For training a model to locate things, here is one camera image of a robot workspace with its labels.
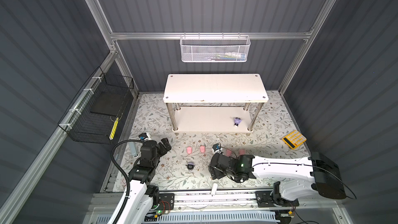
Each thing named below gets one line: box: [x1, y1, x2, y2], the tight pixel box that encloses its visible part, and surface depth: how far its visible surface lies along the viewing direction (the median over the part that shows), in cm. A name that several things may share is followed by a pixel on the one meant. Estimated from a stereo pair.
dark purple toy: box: [185, 162, 196, 170], surface depth 83 cm
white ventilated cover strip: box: [96, 211, 278, 224], surface depth 72 cm
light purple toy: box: [233, 117, 243, 128], surface depth 95 cm
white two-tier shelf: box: [162, 73, 269, 133], surface depth 82 cm
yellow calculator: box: [281, 129, 308, 150], surface depth 96 cm
